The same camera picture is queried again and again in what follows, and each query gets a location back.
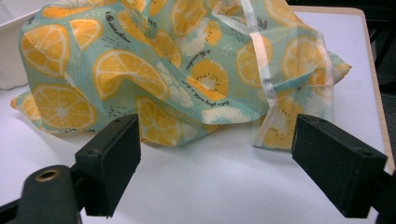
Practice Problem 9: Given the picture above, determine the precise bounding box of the white table mat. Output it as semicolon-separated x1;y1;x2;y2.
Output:
0;6;389;224

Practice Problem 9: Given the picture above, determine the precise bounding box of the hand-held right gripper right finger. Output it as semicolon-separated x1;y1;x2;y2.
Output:
291;113;388;218

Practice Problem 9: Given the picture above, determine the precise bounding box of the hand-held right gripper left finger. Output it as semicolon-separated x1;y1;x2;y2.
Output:
75;113;142;218

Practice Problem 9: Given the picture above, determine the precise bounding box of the orange slice print cloth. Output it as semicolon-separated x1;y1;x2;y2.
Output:
9;0;353;151

